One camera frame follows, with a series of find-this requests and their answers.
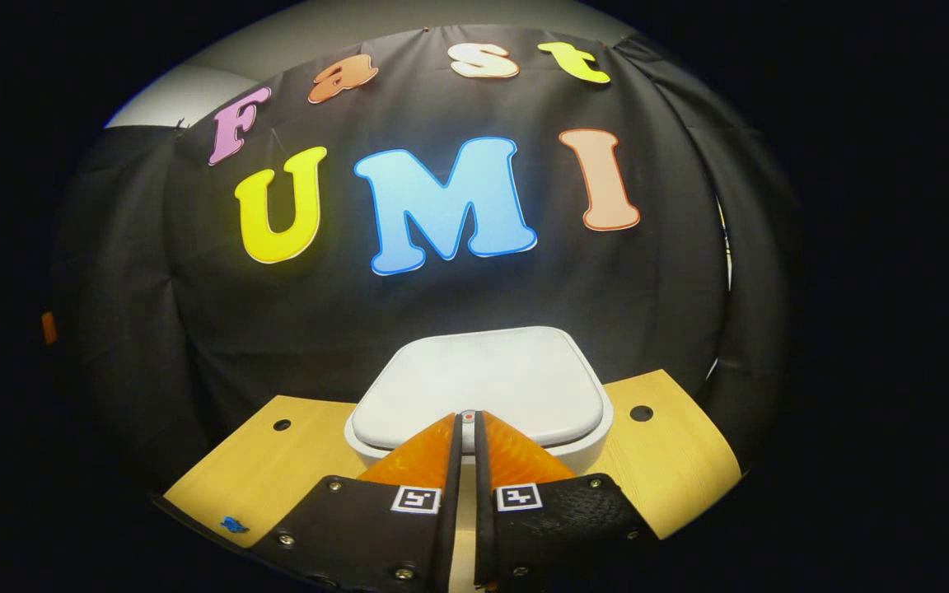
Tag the blue paper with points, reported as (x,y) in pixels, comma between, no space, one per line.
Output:
(234,525)

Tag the white desktop garbage bin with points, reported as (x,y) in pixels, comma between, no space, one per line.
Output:
(483,379)

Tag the wooden desktop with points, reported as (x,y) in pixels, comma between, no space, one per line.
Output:
(277,469)

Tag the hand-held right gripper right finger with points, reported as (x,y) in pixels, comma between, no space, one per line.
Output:
(484,527)

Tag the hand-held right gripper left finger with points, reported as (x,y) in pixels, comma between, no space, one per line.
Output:
(446,527)

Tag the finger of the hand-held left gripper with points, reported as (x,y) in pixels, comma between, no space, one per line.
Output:
(49,328)

